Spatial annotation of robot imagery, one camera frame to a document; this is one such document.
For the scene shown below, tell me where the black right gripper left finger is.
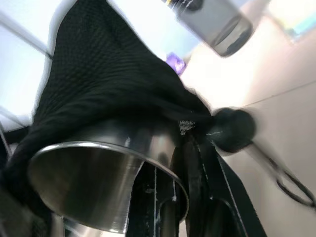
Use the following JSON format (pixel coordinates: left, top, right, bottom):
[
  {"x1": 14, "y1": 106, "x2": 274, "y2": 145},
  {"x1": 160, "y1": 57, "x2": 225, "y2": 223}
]
[{"x1": 125, "y1": 160, "x2": 189, "y2": 237}]

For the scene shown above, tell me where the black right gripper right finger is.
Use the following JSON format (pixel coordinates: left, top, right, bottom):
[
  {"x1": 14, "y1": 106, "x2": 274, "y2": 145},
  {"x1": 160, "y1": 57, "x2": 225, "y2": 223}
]
[{"x1": 183, "y1": 137, "x2": 268, "y2": 237}]

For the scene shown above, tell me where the metal cup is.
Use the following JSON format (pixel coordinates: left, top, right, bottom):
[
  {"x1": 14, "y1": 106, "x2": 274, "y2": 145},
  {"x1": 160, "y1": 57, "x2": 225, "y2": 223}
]
[{"x1": 26, "y1": 118, "x2": 190, "y2": 237}]

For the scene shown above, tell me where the black drawstring pouch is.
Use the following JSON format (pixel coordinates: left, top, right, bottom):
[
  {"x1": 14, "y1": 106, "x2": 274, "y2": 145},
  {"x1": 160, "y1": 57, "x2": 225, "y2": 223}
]
[{"x1": 0, "y1": 0, "x2": 213, "y2": 237}]

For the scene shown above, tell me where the purple object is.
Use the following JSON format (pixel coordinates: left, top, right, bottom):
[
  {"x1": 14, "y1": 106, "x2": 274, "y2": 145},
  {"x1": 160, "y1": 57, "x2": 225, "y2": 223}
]
[{"x1": 166, "y1": 51, "x2": 186, "y2": 75}]

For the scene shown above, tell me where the black round cord lock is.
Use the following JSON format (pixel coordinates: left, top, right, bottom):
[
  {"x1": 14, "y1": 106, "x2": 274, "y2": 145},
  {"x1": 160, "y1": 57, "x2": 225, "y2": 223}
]
[{"x1": 212, "y1": 107, "x2": 256, "y2": 154}]

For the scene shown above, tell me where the black drawstring cord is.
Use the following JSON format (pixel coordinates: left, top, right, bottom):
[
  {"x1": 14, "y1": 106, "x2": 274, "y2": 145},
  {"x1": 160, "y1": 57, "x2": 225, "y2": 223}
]
[{"x1": 251, "y1": 141, "x2": 316, "y2": 208}]

